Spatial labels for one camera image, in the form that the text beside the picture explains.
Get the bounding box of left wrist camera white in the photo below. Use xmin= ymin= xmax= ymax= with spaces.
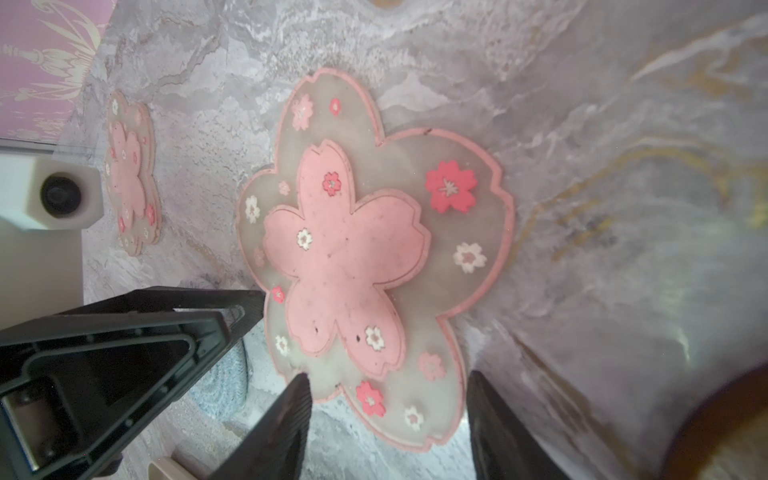
xmin=1 ymin=153 xmax=104 ymax=231

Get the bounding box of blue grey round coaster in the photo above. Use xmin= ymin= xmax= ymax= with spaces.
xmin=189 ymin=341 xmax=248 ymax=421

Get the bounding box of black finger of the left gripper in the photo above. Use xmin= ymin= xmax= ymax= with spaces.
xmin=1 ymin=287 xmax=265 ymax=479

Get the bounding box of brown wooden coaster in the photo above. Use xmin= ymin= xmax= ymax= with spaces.
xmin=660 ymin=364 xmax=767 ymax=479

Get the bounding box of pink flower coaster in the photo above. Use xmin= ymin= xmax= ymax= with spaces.
xmin=104 ymin=90 xmax=162 ymax=257
xmin=236 ymin=68 xmax=515 ymax=452

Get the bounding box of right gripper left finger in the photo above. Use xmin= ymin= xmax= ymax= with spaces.
xmin=210 ymin=373 xmax=313 ymax=480

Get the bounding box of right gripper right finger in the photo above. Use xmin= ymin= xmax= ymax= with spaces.
xmin=466 ymin=370 xmax=567 ymax=480

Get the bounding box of beige serving tray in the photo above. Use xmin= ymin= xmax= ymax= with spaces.
xmin=147 ymin=457 xmax=197 ymax=480

